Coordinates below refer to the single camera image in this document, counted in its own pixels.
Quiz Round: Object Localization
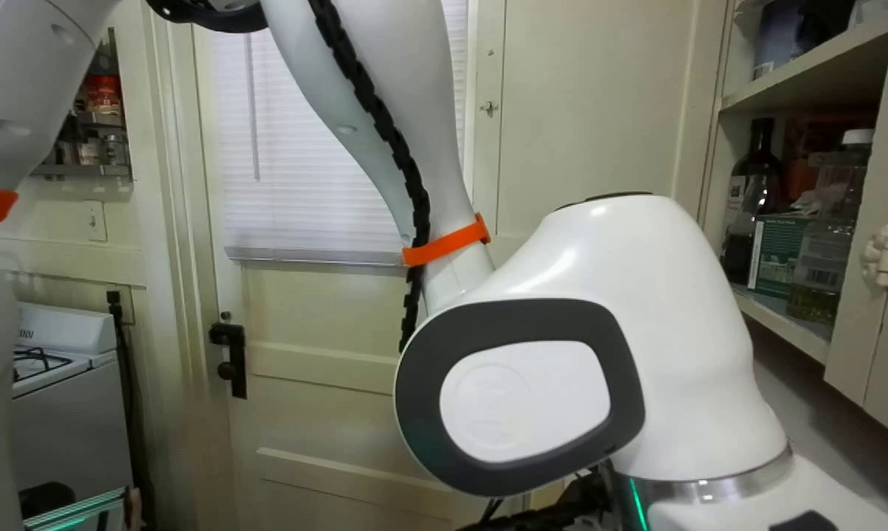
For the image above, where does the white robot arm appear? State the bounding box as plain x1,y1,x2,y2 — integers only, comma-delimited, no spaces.
150,0,888,531

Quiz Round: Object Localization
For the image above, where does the white window blind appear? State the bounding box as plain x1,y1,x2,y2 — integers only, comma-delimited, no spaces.
197,0,471,267

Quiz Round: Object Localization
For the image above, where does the cream panelled door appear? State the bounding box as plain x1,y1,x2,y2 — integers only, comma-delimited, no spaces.
190,0,526,531

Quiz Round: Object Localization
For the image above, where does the dark glass bottle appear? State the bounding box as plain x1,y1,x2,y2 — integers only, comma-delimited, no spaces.
724,118,781,284

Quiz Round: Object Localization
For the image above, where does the cream open pantry cabinet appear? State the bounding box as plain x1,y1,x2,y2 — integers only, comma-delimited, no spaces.
706,0,888,428

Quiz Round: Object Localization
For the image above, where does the white stove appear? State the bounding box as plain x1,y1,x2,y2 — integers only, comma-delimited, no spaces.
13,304,134,497

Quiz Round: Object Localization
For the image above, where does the orange cable strap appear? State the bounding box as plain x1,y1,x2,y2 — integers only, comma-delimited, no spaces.
399,211,492,272

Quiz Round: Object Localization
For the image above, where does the black door handle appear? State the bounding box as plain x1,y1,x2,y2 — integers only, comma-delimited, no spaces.
209,322,247,397

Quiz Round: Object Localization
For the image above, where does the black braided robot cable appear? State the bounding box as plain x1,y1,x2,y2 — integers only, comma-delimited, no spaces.
305,0,436,354

